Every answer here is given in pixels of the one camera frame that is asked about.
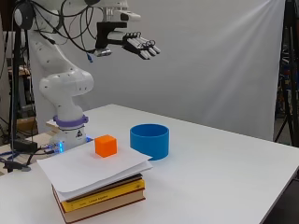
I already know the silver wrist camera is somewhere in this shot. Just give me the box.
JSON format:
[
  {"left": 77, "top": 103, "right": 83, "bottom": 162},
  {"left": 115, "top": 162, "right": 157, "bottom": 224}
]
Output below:
[{"left": 93, "top": 48, "right": 113, "bottom": 58}]

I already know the white paper sheet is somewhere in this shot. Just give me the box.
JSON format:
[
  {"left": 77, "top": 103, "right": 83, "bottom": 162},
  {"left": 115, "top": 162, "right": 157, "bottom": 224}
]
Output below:
[{"left": 36, "top": 143, "right": 154, "bottom": 203}]

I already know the black power adapter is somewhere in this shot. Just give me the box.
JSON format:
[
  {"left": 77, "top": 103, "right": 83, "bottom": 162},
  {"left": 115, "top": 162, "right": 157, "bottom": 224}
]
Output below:
[{"left": 13, "top": 138, "right": 39, "bottom": 154}]

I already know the orange cube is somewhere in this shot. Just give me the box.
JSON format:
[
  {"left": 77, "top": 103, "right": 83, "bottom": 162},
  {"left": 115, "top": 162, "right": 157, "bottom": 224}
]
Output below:
[{"left": 94, "top": 133, "right": 119, "bottom": 159}]

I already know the blue round tub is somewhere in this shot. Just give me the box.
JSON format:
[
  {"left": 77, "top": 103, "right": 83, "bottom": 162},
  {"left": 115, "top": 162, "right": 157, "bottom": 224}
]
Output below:
[{"left": 129, "top": 123, "right": 171, "bottom": 161}]

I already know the black stand pole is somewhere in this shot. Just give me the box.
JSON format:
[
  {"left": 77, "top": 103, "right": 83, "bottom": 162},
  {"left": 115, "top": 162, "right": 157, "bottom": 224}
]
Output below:
[{"left": 8, "top": 0, "right": 36, "bottom": 150}]

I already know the black clamp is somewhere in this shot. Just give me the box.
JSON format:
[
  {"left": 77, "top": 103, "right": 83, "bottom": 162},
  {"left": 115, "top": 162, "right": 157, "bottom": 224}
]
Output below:
[{"left": 2, "top": 159, "right": 33, "bottom": 174}]

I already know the thin dark book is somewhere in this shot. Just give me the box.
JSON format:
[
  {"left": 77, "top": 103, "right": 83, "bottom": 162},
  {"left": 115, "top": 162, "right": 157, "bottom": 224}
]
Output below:
[{"left": 74, "top": 174, "right": 144, "bottom": 203}]

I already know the yellow book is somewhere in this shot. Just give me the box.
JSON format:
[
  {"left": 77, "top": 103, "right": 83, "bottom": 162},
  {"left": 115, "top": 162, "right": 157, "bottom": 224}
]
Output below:
[{"left": 60, "top": 178, "right": 147, "bottom": 214}]

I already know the black tripod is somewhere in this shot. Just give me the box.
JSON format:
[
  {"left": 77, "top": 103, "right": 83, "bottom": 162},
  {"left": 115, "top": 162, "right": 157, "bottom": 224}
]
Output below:
[{"left": 273, "top": 0, "right": 299, "bottom": 147}]

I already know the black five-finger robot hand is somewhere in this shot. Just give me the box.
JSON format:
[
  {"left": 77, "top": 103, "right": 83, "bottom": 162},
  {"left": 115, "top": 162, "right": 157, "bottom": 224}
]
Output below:
[{"left": 95, "top": 21, "right": 163, "bottom": 61}]

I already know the cardboard box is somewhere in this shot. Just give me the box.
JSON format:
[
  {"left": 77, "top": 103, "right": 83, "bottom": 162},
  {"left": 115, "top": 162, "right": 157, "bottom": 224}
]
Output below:
[{"left": 15, "top": 116, "right": 38, "bottom": 135}]

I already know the white backdrop sheet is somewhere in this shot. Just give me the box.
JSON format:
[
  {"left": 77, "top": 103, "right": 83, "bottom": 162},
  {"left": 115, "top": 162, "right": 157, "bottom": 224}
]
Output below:
[{"left": 28, "top": 0, "right": 286, "bottom": 142}]

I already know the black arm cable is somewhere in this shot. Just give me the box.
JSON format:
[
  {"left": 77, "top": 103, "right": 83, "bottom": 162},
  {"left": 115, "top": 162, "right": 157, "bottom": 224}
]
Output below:
[{"left": 30, "top": 0, "right": 102, "bottom": 54}]

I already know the blue cable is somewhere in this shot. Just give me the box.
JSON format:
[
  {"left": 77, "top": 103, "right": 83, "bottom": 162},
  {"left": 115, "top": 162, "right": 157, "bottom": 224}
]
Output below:
[{"left": 0, "top": 150, "right": 21, "bottom": 163}]

